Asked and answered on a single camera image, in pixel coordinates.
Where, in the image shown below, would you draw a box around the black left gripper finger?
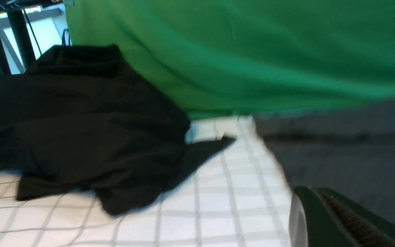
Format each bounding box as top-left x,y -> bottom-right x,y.
289,186 -> 395,247

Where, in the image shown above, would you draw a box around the gray long-sleeve top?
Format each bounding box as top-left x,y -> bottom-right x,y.
253,100 -> 395,224

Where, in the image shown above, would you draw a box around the white grid table mat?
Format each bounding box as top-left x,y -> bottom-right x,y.
0,117 -> 291,247

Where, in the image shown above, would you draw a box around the green backdrop cloth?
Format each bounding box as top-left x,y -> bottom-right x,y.
64,0 -> 395,119

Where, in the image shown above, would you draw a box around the black garment pile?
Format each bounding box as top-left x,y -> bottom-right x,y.
0,45 -> 235,215

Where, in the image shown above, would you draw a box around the black metal frame legs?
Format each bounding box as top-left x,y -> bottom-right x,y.
0,0 -> 52,79

